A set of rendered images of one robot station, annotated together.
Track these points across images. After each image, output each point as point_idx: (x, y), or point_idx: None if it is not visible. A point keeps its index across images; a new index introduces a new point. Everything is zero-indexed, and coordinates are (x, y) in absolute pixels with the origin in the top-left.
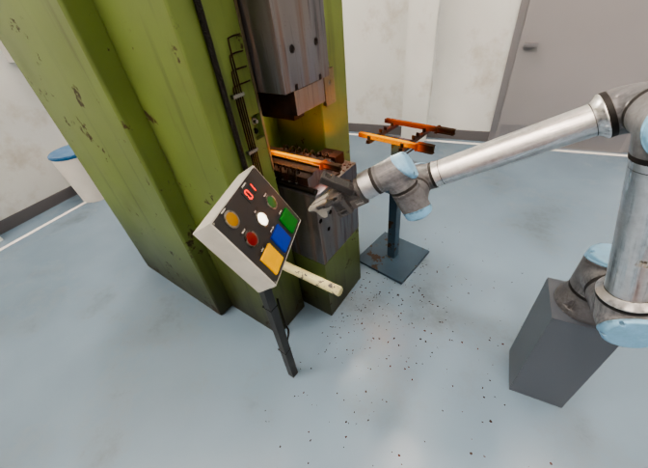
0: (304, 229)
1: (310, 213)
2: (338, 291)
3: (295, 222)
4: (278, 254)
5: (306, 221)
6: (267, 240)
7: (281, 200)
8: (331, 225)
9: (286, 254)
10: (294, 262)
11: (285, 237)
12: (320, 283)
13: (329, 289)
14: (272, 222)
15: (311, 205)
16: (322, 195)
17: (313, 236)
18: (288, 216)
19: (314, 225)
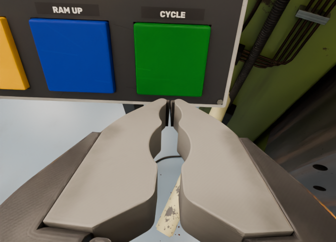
0: (297, 136)
1: (327, 136)
2: (158, 230)
3: (185, 89)
4: (8, 67)
5: (310, 134)
6: (11, 11)
7: None
8: (331, 192)
9: (57, 97)
10: (254, 139)
11: (90, 73)
12: (175, 191)
13: (164, 209)
14: None
15: (174, 106)
16: (255, 161)
17: (286, 159)
18: (180, 55)
19: (305, 155)
